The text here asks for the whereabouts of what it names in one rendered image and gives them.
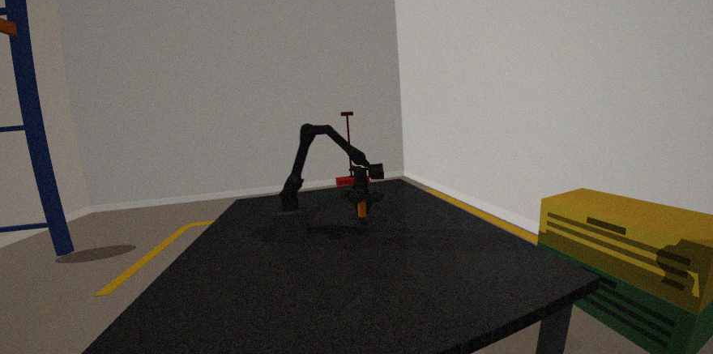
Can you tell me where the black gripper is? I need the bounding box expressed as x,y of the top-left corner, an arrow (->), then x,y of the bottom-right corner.
340,180 -> 384,214

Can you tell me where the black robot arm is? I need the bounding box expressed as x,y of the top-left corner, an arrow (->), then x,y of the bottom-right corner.
279,123 -> 384,212

